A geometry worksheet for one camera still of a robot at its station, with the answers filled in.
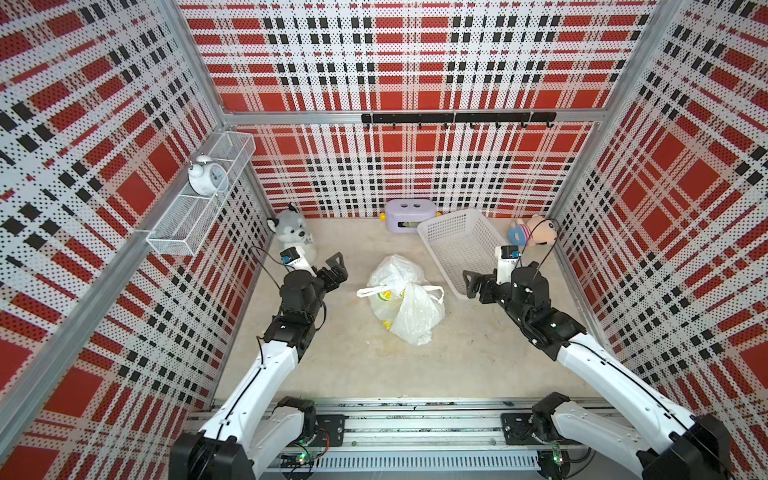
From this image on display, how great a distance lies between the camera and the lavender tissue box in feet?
3.67

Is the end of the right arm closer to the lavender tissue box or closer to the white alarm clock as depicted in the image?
the lavender tissue box

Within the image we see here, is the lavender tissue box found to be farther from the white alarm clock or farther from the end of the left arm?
the white alarm clock

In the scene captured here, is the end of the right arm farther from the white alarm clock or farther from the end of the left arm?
the white alarm clock

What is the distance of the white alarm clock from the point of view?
0.70m

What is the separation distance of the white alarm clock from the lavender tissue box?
57 centimetres
